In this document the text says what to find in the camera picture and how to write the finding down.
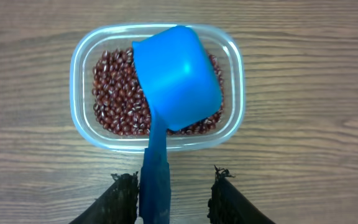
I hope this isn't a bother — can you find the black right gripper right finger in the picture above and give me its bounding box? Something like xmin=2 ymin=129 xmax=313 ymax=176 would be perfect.
xmin=208 ymin=166 xmax=275 ymax=224

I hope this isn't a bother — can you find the clear plastic food container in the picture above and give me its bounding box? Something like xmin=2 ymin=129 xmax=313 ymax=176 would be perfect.
xmin=70 ymin=23 xmax=246 ymax=153

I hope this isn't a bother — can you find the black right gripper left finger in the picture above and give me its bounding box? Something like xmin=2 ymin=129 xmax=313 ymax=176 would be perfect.
xmin=70 ymin=171 xmax=139 ymax=224

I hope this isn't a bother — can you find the blue plastic measuring scoop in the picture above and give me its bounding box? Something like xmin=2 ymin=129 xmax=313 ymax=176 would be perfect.
xmin=132 ymin=26 xmax=222 ymax=223

